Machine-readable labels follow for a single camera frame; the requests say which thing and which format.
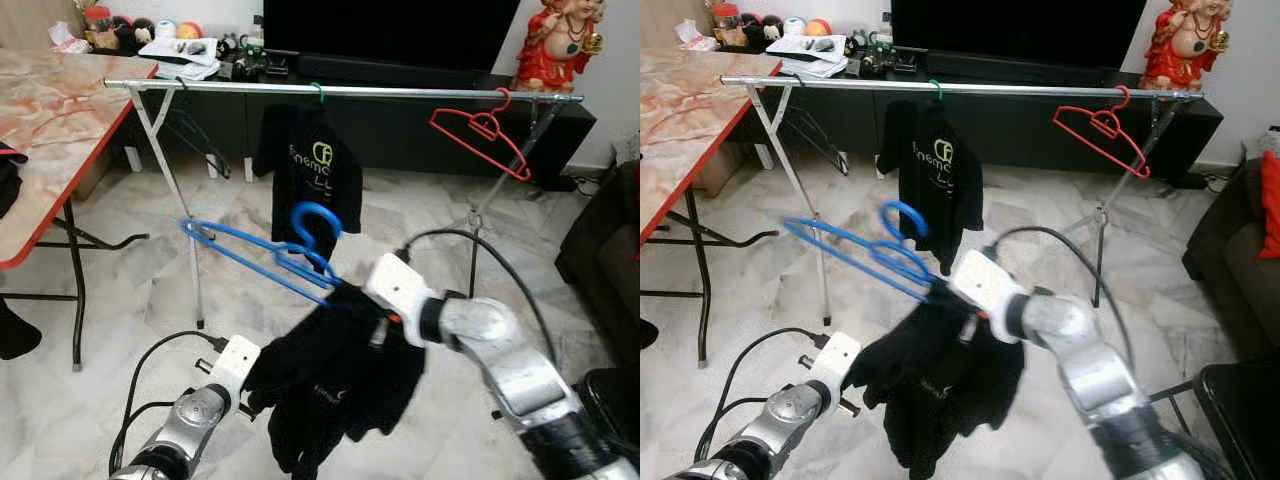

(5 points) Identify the blue plastic hanger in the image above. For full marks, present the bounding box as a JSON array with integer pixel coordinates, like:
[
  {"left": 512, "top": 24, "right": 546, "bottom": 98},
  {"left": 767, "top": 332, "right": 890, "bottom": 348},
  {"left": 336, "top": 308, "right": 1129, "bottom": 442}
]
[
  {"left": 782, "top": 200, "right": 936, "bottom": 303},
  {"left": 180, "top": 202, "right": 344, "bottom": 306}
]

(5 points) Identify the pink tissue box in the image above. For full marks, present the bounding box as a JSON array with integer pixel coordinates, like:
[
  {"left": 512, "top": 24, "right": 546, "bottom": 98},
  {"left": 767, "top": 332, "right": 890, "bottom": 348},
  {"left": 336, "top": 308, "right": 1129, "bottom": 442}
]
[
  {"left": 48, "top": 22, "right": 93, "bottom": 53},
  {"left": 675, "top": 20, "right": 719, "bottom": 51}
]

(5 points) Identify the stack of white papers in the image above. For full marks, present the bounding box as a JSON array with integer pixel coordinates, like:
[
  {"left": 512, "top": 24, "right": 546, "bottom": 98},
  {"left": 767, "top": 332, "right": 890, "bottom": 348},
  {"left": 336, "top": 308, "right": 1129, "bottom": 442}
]
[
  {"left": 765, "top": 33, "right": 849, "bottom": 79},
  {"left": 138, "top": 35, "right": 221, "bottom": 81}
]

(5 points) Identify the long black TV console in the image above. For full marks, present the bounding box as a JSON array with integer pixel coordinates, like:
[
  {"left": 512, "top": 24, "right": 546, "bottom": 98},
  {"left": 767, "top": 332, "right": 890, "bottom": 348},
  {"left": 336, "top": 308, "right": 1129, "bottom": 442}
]
[
  {"left": 105, "top": 60, "right": 598, "bottom": 186},
  {"left": 722, "top": 58, "right": 1223, "bottom": 183}
]

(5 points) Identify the marble table with red edge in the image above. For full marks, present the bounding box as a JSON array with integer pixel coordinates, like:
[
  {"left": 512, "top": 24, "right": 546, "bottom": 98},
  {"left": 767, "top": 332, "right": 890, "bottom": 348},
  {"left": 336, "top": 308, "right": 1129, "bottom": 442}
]
[
  {"left": 640, "top": 48, "right": 783, "bottom": 346},
  {"left": 0, "top": 48, "right": 161, "bottom": 371}
]

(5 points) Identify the jar with red lid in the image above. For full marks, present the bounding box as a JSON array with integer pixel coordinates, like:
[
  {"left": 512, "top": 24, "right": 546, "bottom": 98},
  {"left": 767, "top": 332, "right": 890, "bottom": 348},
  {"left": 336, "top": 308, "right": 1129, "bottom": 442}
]
[
  {"left": 712, "top": 3, "right": 741, "bottom": 47},
  {"left": 83, "top": 5, "right": 113, "bottom": 49}
]

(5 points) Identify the red plastic hanger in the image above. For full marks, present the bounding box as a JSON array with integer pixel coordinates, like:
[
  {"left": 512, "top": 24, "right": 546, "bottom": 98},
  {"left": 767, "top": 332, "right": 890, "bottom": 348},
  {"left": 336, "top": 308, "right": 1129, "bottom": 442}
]
[
  {"left": 1052, "top": 85, "right": 1153, "bottom": 179},
  {"left": 428, "top": 88, "right": 533, "bottom": 183}
]

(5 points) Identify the black mouse plush toy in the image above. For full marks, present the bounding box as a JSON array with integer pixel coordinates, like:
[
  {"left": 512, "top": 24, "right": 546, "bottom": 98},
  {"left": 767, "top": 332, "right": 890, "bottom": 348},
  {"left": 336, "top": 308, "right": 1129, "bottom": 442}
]
[
  {"left": 112, "top": 15, "right": 156, "bottom": 46},
  {"left": 740, "top": 13, "right": 783, "bottom": 43}
]

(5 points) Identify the light wooden cabinet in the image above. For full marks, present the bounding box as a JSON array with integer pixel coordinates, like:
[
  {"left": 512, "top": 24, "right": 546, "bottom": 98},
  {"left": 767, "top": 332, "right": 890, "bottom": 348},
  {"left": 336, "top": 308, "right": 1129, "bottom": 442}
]
[
  {"left": 0, "top": 0, "right": 91, "bottom": 51},
  {"left": 640, "top": 0, "right": 716, "bottom": 49}
]

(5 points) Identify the red cushion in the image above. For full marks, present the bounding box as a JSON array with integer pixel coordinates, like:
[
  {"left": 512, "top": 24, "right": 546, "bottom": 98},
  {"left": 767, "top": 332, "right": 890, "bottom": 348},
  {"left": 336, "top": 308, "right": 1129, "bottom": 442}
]
[{"left": 1258, "top": 150, "right": 1280, "bottom": 261}]

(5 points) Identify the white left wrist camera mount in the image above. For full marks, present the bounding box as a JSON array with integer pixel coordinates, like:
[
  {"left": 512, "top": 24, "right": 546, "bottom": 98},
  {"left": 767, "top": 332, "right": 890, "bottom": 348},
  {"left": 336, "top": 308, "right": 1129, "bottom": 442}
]
[
  {"left": 805, "top": 332, "right": 863, "bottom": 401},
  {"left": 205, "top": 335, "right": 263, "bottom": 401}
]

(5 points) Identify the long black soundbar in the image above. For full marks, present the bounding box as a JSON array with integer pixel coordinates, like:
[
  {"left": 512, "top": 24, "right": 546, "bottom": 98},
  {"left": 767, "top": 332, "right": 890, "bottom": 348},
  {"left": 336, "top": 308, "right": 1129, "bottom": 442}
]
[
  {"left": 920, "top": 50, "right": 1113, "bottom": 86},
  {"left": 292, "top": 52, "right": 488, "bottom": 89}
]

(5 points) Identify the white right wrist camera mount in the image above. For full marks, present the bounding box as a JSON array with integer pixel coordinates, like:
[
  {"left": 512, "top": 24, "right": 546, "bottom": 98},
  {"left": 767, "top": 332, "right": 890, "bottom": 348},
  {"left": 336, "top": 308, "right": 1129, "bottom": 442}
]
[
  {"left": 362, "top": 253, "right": 433, "bottom": 346},
  {"left": 948, "top": 248, "right": 1026, "bottom": 336}
]

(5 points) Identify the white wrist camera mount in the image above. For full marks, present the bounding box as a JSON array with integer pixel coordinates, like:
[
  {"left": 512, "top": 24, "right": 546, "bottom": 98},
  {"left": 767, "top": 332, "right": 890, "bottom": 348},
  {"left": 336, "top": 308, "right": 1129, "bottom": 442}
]
[
  {"left": 948, "top": 248, "right": 1026, "bottom": 336},
  {"left": 362, "top": 253, "right": 433, "bottom": 346},
  {"left": 205, "top": 335, "right": 263, "bottom": 401},
  {"left": 805, "top": 332, "right": 863, "bottom": 401}
]

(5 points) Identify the thin black wire hanger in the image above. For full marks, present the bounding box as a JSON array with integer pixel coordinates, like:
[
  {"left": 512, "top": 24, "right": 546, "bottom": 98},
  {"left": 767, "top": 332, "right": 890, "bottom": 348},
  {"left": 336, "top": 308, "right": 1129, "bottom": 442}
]
[
  {"left": 785, "top": 85, "right": 851, "bottom": 179},
  {"left": 165, "top": 85, "right": 233, "bottom": 181}
]

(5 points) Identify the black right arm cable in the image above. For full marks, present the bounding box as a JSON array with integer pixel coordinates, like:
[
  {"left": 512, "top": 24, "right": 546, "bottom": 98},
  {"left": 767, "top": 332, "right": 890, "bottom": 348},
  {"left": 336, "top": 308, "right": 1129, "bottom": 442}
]
[
  {"left": 985, "top": 225, "right": 1141, "bottom": 371},
  {"left": 400, "top": 228, "right": 556, "bottom": 361}
]

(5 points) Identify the large black flat television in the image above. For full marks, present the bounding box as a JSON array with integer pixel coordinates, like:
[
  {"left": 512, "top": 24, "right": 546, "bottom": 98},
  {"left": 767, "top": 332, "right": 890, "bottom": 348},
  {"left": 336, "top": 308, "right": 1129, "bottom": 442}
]
[
  {"left": 890, "top": 0, "right": 1149, "bottom": 71},
  {"left": 263, "top": 0, "right": 523, "bottom": 73}
]

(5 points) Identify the plain black garment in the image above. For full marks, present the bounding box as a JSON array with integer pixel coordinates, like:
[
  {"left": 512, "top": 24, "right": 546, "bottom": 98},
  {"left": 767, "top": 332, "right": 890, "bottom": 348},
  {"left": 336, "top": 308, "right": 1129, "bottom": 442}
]
[
  {"left": 848, "top": 280, "right": 1026, "bottom": 479},
  {"left": 243, "top": 283, "right": 428, "bottom": 479}
]

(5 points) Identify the dark brown sofa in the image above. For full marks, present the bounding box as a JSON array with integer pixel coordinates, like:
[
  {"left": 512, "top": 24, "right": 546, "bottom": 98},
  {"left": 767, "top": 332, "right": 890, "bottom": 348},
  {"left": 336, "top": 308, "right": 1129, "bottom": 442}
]
[
  {"left": 555, "top": 160, "right": 640, "bottom": 363},
  {"left": 1180, "top": 130, "right": 1280, "bottom": 363}
]

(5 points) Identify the silver metal clothes rack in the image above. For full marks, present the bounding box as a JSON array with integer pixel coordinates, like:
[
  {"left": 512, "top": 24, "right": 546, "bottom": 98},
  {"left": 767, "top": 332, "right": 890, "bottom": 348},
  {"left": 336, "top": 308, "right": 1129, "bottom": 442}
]
[
  {"left": 103, "top": 78, "right": 584, "bottom": 329},
  {"left": 720, "top": 75, "right": 1206, "bottom": 326}
]

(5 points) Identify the black T-shirt with green print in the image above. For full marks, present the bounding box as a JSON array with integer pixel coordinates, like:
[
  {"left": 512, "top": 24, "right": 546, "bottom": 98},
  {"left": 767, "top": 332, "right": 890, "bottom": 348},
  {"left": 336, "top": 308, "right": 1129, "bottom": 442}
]
[
  {"left": 252, "top": 103, "right": 364, "bottom": 263},
  {"left": 876, "top": 100, "right": 986, "bottom": 276}
]

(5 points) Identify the red and gold statue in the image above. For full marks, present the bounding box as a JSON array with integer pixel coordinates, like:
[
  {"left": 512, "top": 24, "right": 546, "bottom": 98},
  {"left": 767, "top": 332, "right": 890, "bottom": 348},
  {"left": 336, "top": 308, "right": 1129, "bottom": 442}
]
[
  {"left": 1140, "top": 0, "right": 1233, "bottom": 91},
  {"left": 513, "top": 0, "right": 606, "bottom": 94}
]

